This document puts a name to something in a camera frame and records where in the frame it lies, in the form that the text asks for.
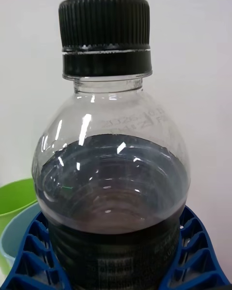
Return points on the dark bottle with black cap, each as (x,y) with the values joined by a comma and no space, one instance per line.
(108,174)

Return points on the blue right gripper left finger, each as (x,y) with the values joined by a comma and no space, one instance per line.
(31,258)

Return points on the pale blue plastic bin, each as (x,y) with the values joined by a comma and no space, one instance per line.
(19,232)

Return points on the yellow-green plastic bin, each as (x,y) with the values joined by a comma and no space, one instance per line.
(17,198)

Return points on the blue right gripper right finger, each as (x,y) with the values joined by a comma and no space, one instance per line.
(198,251)

